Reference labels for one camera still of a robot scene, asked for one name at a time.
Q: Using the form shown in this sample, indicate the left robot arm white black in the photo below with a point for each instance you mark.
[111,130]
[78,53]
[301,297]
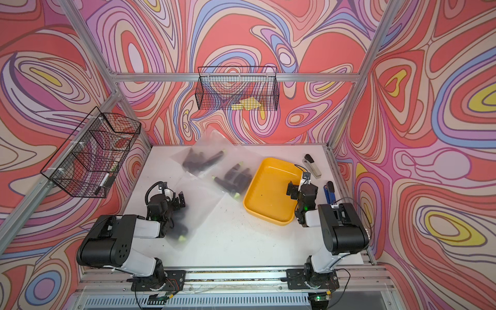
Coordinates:
[109,244]

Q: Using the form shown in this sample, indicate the black wire basket wall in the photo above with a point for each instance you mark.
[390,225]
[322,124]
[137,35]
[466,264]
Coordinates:
[219,93]
[91,161]

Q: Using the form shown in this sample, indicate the aluminium frame post right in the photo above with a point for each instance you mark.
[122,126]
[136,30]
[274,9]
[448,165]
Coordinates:
[383,28]

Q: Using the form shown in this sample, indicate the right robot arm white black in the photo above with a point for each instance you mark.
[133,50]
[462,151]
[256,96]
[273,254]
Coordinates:
[343,234]

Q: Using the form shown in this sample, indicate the aluminium frame post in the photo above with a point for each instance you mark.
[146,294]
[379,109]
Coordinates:
[55,78]
[383,28]

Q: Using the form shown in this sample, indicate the yellow cloth in basket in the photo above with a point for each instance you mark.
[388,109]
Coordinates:
[247,104]

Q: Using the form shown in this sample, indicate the clear zip-top plastic bag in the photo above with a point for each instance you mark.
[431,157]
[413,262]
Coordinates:
[209,144]

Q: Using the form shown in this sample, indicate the blue black tool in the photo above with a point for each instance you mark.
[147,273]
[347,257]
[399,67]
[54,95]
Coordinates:
[329,192]

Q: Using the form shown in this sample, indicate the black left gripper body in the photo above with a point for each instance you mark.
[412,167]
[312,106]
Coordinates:
[173,205]

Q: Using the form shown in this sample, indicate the yellow plastic tray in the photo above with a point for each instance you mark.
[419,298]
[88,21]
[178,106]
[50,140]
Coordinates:
[266,197]

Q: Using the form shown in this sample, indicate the grey black stapler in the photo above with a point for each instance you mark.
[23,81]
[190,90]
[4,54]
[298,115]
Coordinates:
[311,166]

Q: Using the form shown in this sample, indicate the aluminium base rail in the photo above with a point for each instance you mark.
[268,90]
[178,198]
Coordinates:
[360,287]

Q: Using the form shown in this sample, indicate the aluminium frame post left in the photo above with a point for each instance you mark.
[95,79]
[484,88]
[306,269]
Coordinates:
[55,78]

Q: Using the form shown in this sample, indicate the aluminium horizontal back bar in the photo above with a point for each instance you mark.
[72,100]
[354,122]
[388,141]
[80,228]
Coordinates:
[188,77]

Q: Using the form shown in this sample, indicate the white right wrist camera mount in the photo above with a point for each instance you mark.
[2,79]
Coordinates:
[306,176]

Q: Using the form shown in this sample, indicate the black wire basket back wall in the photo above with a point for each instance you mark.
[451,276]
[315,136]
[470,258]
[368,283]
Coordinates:
[219,93]

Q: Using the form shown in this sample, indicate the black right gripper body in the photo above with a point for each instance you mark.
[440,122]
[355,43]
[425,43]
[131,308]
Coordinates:
[296,194]

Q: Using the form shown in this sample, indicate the black wire basket left wall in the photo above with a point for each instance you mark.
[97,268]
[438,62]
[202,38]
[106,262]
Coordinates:
[91,161]

